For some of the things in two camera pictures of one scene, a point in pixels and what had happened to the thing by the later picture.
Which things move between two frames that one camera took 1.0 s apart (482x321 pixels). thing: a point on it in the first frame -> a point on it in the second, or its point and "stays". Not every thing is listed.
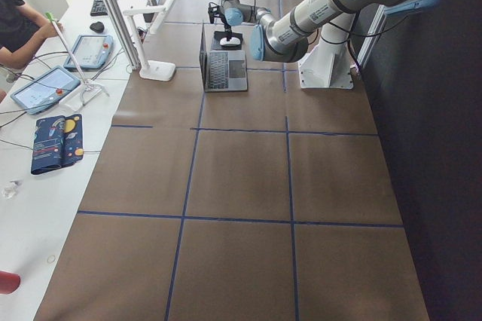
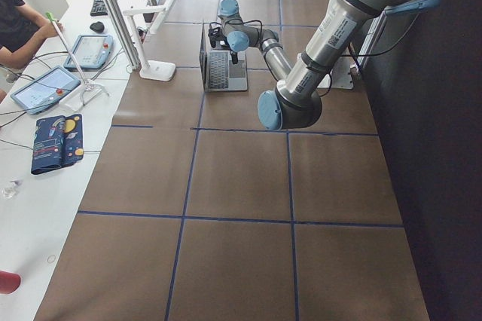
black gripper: [214, 10] -> [216, 36]
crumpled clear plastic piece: [10, 189] stays
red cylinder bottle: [9, 282] stays
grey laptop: [222, 71] stays
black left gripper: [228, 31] -> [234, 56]
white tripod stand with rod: [89, 86] stays
